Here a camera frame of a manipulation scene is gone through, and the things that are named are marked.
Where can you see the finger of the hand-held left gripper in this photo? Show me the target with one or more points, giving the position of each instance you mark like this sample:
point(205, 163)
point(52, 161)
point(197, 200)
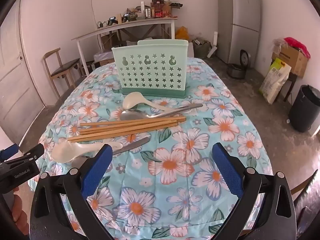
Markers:
point(30, 156)
point(8, 152)

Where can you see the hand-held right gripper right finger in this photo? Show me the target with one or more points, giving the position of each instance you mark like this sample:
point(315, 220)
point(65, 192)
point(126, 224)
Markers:
point(227, 172)

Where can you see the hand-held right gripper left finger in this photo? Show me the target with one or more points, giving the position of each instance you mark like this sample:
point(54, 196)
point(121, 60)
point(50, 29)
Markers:
point(97, 170)

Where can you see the white plastic spoon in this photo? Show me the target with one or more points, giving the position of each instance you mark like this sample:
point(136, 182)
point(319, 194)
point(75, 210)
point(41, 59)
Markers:
point(63, 152)
point(132, 101)

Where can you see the bundle of wooden chopsticks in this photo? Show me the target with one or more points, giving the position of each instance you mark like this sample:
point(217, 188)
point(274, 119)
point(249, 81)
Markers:
point(125, 127)

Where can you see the metal spoon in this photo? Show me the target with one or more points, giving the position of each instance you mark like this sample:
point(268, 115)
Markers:
point(132, 117)
point(180, 108)

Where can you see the mint green utensil holder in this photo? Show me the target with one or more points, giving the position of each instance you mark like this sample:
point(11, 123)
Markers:
point(150, 76)

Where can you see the person's left hand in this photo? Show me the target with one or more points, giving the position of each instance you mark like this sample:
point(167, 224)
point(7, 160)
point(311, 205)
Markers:
point(20, 217)

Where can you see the floral blue tablecloth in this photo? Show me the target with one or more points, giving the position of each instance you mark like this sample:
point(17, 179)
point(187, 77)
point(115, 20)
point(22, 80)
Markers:
point(175, 155)

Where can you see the white panel door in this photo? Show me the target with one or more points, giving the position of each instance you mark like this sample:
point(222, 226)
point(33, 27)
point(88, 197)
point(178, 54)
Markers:
point(15, 80)

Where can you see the wooden chair with dark seat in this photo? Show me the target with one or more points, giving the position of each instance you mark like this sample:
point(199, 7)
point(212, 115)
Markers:
point(63, 67)

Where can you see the black trash bin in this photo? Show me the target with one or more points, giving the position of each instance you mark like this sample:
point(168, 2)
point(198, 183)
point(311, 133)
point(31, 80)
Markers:
point(302, 110)

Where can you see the black rice cooker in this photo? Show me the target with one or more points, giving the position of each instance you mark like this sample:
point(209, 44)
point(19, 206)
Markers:
point(236, 72)

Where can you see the white and green rice bag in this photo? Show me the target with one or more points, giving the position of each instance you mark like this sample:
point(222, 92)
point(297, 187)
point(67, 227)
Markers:
point(273, 80)

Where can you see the dark wooden stool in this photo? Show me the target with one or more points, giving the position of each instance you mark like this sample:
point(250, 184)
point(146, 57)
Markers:
point(291, 80)

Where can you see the large cardboard box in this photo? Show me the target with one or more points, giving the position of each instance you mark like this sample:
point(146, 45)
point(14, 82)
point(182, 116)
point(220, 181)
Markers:
point(292, 60)

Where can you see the black charger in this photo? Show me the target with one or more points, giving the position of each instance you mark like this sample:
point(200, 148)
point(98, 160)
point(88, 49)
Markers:
point(100, 25)

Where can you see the white side table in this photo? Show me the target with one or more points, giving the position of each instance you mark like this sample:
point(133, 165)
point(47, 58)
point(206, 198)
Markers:
point(120, 26)

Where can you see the yellow plastic bag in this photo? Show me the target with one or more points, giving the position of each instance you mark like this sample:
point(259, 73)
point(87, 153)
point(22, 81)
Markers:
point(182, 33)

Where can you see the red cloth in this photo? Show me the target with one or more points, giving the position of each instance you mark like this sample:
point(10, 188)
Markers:
point(296, 42)

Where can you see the black device with screen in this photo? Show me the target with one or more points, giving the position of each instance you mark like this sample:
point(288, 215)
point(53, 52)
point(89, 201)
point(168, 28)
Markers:
point(125, 18)
point(111, 20)

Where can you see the grey refrigerator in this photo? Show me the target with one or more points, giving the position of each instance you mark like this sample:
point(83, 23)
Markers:
point(237, 17)

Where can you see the green glass jar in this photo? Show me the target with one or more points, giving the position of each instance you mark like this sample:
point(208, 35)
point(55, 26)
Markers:
point(132, 17)

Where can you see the metal cups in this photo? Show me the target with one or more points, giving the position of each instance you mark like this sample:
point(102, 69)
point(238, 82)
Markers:
point(148, 12)

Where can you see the red label bottle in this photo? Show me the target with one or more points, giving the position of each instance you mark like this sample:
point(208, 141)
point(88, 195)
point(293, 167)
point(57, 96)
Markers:
point(157, 11)

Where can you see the clear cup stack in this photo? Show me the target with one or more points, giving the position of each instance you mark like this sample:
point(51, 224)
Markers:
point(143, 6)

